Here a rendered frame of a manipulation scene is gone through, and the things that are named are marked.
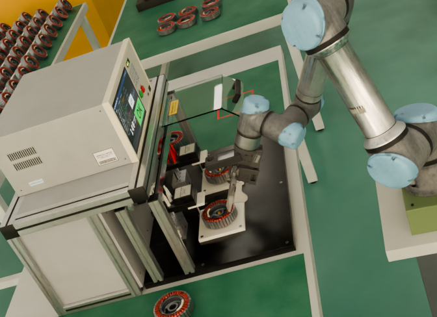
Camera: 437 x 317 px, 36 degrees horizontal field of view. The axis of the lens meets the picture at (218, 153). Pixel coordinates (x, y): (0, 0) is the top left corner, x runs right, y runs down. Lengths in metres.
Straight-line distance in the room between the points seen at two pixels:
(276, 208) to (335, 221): 1.12
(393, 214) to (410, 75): 2.23
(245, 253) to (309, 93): 0.50
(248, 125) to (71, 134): 0.50
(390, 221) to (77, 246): 0.89
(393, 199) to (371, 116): 0.43
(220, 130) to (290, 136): 0.84
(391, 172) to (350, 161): 1.85
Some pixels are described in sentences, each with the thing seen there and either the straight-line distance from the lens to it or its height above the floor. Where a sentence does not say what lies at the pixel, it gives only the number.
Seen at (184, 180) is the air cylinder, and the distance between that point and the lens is 2.33.
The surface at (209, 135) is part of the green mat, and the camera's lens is 2.68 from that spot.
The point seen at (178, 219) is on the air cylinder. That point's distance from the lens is 2.17.
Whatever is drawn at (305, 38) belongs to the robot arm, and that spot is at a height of 1.38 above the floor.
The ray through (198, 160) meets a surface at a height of 0.89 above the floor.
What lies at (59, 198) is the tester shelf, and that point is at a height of 1.11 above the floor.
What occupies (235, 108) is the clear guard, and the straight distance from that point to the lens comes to 2.18.
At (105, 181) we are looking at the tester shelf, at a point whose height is 1.11.
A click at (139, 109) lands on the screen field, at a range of 2.10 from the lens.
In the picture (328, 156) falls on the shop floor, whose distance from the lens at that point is 3.65.
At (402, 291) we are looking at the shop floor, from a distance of 2.83.
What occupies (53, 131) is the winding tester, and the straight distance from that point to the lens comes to 1.94.
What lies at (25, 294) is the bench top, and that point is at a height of 0.75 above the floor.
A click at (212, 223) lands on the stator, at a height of 0.81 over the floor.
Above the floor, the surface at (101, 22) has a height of 0.43.
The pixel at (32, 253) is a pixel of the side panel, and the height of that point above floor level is 0.99.
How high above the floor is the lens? 2.03
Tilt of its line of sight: 30 degrees down
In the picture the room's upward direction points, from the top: 23 degrees counter-clockwise
